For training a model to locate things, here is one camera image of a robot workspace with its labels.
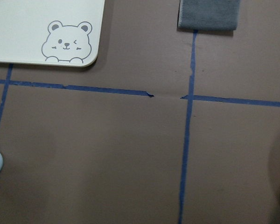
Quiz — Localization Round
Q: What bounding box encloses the cream bear serving tray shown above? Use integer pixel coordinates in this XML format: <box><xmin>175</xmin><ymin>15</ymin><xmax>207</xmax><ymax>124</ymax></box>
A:
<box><xmin>0</xmin><ymin>0</ymin><xmax>105</xmax><ymax>67</ymax></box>

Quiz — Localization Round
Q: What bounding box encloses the grey folded cloth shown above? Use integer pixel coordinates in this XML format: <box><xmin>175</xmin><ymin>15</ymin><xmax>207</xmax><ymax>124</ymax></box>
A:
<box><xmin>177</xmin><ymin>0</ymin><xmax>240</xmax><ymax>31</ymax></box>

